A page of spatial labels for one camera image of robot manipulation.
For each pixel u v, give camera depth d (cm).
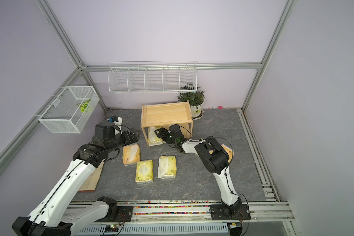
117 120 66
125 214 73
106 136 55
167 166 85
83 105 81
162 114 90
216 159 57
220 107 124
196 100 102
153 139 96
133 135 66
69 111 82
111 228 71
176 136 80
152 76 99
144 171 84
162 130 89
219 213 74
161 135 88
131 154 91
